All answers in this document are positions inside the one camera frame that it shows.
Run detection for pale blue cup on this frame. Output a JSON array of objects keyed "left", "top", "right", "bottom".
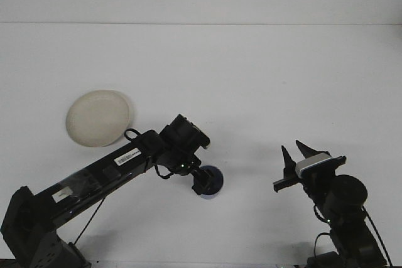
[{"left": 196, "top": 164, "right": 225, "bottom": 201}]

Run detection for pale round plate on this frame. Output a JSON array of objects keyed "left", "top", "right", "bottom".
[{"left": 65, "top": 89, "right": 132, "bottom": 148}]

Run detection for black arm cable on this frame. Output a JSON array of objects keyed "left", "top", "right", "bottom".
[
  {"left": 74, "top": 127, "right": 174, "bottom": 247},
  {"left": 313, "top": 206, "right": 394, "bottom": 266}
]

